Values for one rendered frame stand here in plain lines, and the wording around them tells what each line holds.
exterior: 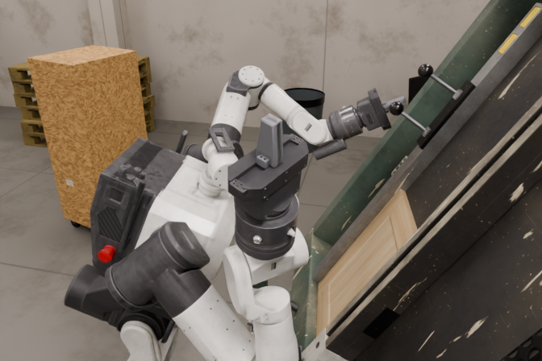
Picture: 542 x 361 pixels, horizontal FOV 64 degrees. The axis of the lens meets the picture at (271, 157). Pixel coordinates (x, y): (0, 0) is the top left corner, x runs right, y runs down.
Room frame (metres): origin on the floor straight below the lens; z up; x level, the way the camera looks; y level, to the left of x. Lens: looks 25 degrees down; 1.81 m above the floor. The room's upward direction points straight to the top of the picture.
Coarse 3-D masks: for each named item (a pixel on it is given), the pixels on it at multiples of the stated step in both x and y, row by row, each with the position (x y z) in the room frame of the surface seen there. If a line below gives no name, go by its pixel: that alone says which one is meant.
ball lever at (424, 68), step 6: (420, 66) 1.12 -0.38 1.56; (426, 66) 1.11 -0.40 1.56; (420, 72) 1.11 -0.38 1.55; (426, 72) 1.10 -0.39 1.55; (432, 72) 1.11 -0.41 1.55; (426, 78) 1.11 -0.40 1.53; (432, 78) 1.10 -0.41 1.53; (438, 78) 1.09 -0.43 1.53; (444, 84) 1.08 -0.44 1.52; (450, 90) 1.07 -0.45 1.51; (456, 90) 1.06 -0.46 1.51; (456, 96) 1.05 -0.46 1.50
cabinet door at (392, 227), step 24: (384, 216) 1.01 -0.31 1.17; (408, 216) 0.91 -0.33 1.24; (360, 240) 1.03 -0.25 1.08; (384, 240) 0.93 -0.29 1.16; (336, 264) 1.05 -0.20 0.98; (360, 264) 0.94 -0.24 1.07; (384, 264) 0.85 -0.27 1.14; (336, 288) 0.96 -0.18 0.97; (360, 288) 0.86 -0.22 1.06; (336, 312) 0.87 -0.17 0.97
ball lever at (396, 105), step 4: (392, 104) 1.12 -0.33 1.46; (396, 104) 1.12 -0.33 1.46; (400, 104) 1.12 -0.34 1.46; (392, 108) 1.12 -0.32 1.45; (396, 108) 1.11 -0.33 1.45; (400, 108) 1.11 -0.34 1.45; (392, 112) 1.12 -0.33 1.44; (396, 112) 1.11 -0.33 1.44; (400, 112) 1.11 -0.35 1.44; (404, 112) 1.11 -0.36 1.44; (404, 116) 1.11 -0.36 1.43; (408, 116) 1.10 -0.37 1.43; (412, 120) 1.09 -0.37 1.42; (416, 124) 1.08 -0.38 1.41; (420, 128) 1.07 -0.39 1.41; (424, 128) 1.07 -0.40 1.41; (428, 128) 1.06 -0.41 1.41; (424, 132) 1.06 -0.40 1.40; (428, 132) 1.06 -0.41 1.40; (424, 136) 1.06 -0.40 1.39
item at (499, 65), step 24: (528, 24) 1.02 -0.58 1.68; (528, 48) 1.02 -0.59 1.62; (480, 72) 1.07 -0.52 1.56; (504, 72) 1.02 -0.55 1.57; (480, 96) 1.03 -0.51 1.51; (456, 120) 1.03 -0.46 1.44; (432, 144) 1.04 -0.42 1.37; (408, 168) 1.05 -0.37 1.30; (384, 192) 1.07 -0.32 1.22; (360, 216) 1.10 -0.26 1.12
